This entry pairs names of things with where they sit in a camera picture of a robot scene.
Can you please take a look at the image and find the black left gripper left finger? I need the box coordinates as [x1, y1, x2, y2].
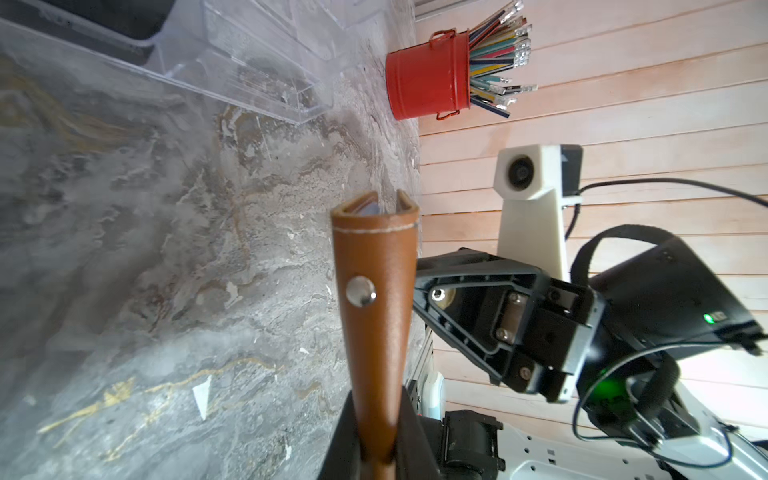
[317, 392, 361, 480]

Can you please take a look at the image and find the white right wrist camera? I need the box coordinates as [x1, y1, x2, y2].
[493, 144, 584, 282]

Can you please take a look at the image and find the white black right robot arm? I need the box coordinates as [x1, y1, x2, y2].
[413, 225, 767, 479]

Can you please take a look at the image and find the clear acrylic card stand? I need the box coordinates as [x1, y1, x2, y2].
[1, 1, 388, 124]

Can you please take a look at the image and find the red metal pencil bucket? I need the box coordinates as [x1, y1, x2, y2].
[385, 29, 470, 121]

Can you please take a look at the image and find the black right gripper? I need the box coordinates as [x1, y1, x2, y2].
[413, 225, 765, 444]

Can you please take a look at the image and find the brown leather card holder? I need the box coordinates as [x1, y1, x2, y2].
[331, 190, 420, 479]

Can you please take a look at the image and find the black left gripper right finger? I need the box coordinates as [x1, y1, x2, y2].
[394, 387, 440, 480]

